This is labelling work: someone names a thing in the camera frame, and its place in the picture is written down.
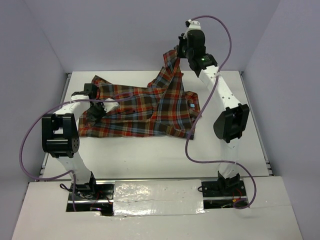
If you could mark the aluminium table frame rail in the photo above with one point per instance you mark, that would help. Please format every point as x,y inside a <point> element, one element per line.
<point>266,159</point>

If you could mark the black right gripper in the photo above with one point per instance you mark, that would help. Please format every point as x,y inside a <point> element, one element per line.
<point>181,42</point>

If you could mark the glossy white tape patch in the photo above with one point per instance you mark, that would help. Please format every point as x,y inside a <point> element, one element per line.
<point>157,198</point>

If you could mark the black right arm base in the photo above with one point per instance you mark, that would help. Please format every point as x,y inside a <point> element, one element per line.
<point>223,187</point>

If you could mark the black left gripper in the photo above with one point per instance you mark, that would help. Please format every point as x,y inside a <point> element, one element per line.
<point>95,119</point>

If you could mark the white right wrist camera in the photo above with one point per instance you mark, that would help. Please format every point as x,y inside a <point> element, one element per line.
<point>191,25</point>

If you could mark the plaid long sleeve shirt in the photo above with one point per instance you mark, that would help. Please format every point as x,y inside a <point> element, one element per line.
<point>162,108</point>

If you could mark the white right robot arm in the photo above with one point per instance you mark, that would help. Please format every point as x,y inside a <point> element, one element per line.
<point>232,115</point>

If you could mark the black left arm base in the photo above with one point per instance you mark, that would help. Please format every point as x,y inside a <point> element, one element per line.
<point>92,190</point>

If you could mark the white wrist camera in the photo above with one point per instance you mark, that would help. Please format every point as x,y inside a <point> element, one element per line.
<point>110,104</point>
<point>191,25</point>

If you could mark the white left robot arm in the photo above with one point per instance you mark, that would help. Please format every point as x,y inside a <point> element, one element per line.
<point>60,136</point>

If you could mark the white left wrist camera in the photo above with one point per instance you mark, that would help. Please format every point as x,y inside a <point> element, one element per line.
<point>110,104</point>

